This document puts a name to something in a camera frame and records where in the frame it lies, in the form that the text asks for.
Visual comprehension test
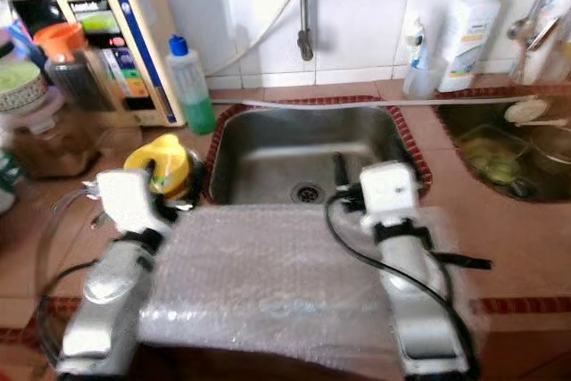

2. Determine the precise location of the steel sink basin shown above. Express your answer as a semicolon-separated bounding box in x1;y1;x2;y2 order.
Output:
437;95;571;203
207;106;429;206

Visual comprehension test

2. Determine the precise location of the clear plastic cup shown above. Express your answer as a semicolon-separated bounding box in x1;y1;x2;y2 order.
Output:
403;53;444;101

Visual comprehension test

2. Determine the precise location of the clear container with green vegetables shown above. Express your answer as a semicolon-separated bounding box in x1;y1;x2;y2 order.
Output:
455;124;532;193

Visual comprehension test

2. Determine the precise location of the green dish soap bottle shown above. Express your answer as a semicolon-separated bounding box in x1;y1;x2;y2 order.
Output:
167;35;217;137

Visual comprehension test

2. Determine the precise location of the clear bubble wrap sheet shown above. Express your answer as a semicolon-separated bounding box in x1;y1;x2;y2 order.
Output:
138;205;487;355

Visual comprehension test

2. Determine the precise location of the white round lid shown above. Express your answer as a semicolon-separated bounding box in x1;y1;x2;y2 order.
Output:
504;98;550;125

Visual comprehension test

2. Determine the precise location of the jar with brown contents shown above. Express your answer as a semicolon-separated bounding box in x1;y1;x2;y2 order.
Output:
13;91;99;178

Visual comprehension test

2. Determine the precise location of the steel water spout pipe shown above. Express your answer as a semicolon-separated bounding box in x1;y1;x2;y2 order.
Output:
296;0;315;62

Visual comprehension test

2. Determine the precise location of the patterned container with green lid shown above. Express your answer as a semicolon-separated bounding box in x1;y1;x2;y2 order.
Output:
0;60;47;116

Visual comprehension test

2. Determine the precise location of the glass jar with orange lid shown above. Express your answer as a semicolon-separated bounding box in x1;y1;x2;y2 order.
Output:
33;22;112;114

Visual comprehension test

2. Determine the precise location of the steel sink tap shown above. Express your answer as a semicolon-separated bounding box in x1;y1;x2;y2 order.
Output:
507;0;571;87

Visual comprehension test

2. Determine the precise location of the cream water ioniser appliance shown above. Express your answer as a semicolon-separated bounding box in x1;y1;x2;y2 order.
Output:
55;0;184;128

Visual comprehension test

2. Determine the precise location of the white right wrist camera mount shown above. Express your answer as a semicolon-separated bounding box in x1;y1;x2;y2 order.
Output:
360;161;422;226

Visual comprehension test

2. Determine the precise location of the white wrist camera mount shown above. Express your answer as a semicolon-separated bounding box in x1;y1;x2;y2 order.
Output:
360;161;422;226
94;169;166;239

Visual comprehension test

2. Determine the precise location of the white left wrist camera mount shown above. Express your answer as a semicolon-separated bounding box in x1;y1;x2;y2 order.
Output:
94;169;166;239

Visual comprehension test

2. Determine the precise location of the black strap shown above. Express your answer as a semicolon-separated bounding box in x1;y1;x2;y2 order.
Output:
437;253;493;271

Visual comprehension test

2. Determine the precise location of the white flexible water hose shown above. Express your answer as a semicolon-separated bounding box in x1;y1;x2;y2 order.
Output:
205;0;313;79

